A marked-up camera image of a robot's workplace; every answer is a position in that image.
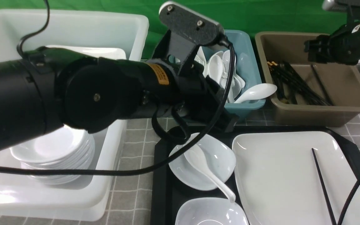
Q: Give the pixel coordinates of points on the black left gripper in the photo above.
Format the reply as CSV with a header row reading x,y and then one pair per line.
x,y
182,87

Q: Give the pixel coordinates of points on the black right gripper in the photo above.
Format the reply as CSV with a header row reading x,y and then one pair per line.
x,y
318,49

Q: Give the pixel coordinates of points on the white soup spoon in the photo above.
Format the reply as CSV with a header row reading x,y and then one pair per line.
x,y
197,159

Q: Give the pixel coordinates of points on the white square bowl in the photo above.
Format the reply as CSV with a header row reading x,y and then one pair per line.
x,y
219,157

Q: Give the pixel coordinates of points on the large white rice plate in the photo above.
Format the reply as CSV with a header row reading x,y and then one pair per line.
x,y
278,183

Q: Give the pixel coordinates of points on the plain black chopstick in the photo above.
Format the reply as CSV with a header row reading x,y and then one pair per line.
x,y
326,197

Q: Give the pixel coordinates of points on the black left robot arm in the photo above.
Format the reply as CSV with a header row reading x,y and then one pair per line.
x,y
52,87

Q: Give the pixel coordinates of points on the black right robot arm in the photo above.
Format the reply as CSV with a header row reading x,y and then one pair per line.
x,y
342,46

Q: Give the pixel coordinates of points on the pile of white spoons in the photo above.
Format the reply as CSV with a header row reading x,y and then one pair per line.
x,y
217,68

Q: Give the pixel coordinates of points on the brown plastic bin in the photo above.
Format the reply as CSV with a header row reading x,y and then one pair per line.
x,y
340,81

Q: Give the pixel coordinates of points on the bundle of black chopsticks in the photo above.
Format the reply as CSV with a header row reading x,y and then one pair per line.
x,y
289,83

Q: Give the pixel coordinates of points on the teal plastic bin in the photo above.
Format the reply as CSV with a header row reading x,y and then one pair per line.
x,y
246,69

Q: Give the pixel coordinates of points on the white spoon over bin edge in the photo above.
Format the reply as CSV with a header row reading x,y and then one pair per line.
x,y
257,92

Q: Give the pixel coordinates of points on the black serving tray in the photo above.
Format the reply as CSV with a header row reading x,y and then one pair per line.
x,y
169,193

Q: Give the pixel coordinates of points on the green backdrop cloth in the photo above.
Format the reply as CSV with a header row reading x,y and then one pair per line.
x,y
250,16

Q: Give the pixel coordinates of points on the stack of white square plates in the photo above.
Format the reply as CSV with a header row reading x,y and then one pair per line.
x,y
97,52

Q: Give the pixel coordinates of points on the grey checked tablecloth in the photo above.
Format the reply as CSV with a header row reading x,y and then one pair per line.
x,y
129,200

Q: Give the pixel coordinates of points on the stack of white bowls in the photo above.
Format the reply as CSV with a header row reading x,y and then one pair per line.
x,y
65,148

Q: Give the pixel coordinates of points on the large white plastic tub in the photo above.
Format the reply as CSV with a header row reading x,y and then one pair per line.
x,y
85,198

